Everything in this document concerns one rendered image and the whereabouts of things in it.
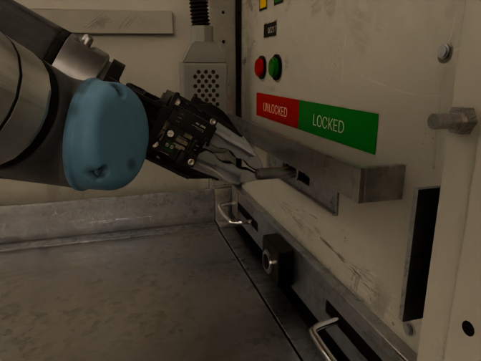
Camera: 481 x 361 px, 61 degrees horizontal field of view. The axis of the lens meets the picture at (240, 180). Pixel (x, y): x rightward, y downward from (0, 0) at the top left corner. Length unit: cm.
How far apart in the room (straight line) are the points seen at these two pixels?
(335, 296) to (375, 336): 7
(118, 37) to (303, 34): 43
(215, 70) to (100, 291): 37
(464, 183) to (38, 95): 23
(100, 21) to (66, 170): 57
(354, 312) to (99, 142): 27
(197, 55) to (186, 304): 36
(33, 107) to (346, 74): 27
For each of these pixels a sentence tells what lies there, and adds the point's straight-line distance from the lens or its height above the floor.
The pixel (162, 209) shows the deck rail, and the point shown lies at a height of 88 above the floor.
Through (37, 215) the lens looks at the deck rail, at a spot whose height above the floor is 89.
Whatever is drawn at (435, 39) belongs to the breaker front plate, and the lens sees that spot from 32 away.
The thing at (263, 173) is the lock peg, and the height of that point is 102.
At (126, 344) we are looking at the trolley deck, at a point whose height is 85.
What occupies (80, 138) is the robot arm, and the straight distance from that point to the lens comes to 26.
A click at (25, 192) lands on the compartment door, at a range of 92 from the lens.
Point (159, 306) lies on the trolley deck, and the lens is 55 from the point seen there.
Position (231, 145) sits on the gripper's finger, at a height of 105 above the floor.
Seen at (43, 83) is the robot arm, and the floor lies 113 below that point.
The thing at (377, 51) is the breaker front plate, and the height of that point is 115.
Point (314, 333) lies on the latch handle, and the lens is 41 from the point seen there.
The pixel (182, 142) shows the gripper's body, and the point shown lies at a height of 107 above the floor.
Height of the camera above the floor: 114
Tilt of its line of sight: 16 degrees down
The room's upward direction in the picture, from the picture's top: straight up
